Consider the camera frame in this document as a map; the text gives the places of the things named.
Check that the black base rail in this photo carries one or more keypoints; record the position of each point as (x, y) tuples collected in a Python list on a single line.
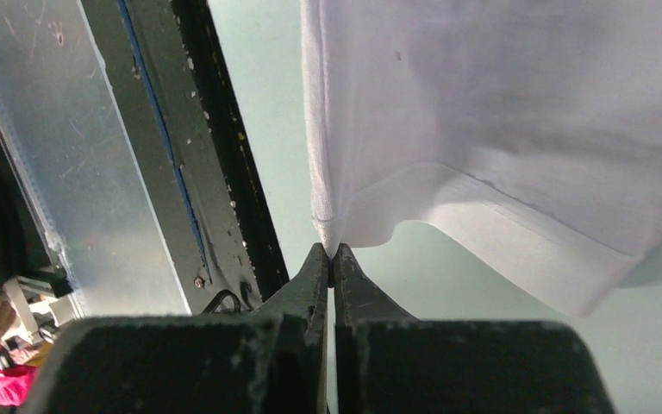
[(165, 64)]

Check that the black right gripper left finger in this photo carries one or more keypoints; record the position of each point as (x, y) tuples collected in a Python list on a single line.
[(269, 360)]

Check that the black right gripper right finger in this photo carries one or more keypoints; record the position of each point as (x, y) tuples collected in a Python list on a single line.
[(388, 361)]

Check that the white underwear black trim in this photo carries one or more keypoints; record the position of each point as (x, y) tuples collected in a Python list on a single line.
[(530, 132)]

